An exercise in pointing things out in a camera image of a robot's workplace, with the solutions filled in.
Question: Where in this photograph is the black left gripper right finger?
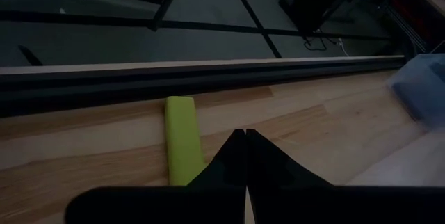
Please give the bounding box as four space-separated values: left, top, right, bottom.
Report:
245 129 445 224

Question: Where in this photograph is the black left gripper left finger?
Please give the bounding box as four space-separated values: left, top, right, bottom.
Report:
65 129 247 224

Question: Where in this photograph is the green rounded block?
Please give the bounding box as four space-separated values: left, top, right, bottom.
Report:
164 95 207 187

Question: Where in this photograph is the clear plastic bin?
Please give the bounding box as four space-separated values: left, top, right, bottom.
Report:
385 52 445 133

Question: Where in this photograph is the black floor cable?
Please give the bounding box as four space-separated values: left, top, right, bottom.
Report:
302 35 350 58

